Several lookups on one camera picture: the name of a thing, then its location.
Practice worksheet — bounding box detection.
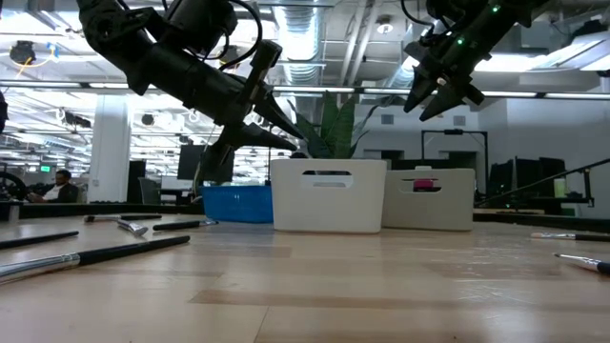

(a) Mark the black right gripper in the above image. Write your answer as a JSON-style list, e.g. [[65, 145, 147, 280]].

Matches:
[[402, 26, 499, 123]]

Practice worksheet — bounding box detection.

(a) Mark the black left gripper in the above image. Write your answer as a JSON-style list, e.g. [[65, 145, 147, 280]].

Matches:
[[132, 40, 306, 185]]

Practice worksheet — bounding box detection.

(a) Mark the blue plastic basket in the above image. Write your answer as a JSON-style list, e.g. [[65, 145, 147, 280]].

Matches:
[[199, 184, 275, 225]]

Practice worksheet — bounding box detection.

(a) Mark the white plastic bin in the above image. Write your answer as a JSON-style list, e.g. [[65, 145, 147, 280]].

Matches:
[[270, 157, 389, 235]]

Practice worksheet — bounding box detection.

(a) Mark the grey plastic bin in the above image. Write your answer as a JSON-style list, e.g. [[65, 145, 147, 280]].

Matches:
[[380, 166, 478, 232]]

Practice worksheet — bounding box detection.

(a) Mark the short black silver-ferrule paintbrush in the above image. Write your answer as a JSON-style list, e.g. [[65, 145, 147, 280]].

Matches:
[[152, 218, 220, 232], [530, 232, 610, 243]]

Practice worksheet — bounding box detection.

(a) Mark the paintbrush pair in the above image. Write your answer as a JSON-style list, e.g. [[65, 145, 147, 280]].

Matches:
[[115, 218, 150, 238]]

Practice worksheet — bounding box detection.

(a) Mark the long thin black paintbrush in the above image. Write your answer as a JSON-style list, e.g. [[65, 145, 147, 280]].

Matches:
[[0, 234, 193, 286], [553, 252, 610, 276]]

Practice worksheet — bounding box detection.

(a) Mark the wooden paintbrush vertical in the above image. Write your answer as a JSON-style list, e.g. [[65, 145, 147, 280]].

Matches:
[[0, 230, 81, 252]]

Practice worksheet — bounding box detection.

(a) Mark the black display stand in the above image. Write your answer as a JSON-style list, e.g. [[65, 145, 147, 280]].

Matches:
[[420, 127, 491, 192]]

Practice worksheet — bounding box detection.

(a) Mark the potted snake plant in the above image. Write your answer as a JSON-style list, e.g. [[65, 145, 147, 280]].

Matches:
[[289, 90, 380, 161]]

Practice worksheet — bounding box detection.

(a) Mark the black computer monitor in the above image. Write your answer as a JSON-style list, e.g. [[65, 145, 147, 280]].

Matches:
[[488, 156, 568, 197], [176, 144, 207, 181]]

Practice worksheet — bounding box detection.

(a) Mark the white building column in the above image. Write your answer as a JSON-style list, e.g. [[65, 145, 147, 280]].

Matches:
[[87, 93, 132, 204]]

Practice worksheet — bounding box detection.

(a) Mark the person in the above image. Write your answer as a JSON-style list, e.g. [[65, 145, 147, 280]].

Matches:
[[26, 169, 81, 205]]

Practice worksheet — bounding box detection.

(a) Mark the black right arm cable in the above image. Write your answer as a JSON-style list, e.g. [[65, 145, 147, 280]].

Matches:
[[399, 0, 435, 28]]

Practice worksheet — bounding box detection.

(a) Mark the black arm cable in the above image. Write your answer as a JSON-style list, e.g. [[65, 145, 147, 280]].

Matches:
[[399, 0, 435, 28], [190, 0, 264, 72]]

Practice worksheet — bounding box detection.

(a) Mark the silver ceiling air duct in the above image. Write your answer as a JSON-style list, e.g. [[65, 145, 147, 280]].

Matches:
[[278, 4, 328, 88]]

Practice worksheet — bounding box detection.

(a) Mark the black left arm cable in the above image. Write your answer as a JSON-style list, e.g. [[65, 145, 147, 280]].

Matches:
[[190, 0, 264, 72]]

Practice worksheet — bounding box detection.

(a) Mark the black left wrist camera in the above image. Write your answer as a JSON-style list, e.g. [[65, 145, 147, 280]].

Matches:
[[164, 0, 239, 56]]

